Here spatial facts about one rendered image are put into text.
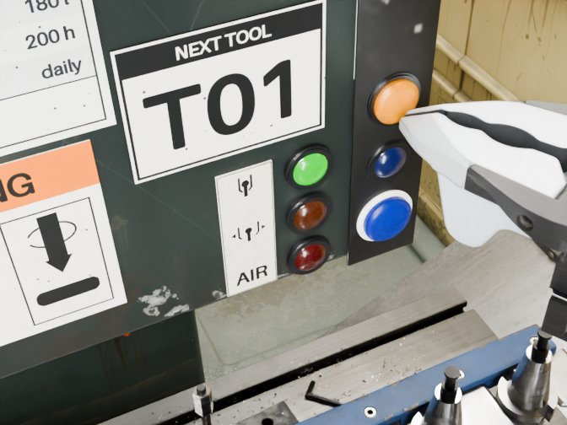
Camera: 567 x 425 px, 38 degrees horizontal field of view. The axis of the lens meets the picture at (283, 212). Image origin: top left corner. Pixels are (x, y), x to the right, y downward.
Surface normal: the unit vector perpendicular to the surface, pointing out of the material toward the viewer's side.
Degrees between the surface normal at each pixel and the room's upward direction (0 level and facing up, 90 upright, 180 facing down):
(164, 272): 90
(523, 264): 24
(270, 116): 90
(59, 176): 90
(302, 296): 0
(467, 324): 0
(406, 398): 0
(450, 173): 90
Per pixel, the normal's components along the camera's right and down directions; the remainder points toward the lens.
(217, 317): -0.03, -0.74
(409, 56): 0.42, 0.60
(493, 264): -0.40, -0.54
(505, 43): -0.90, 0.30
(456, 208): -0.61, 0.54
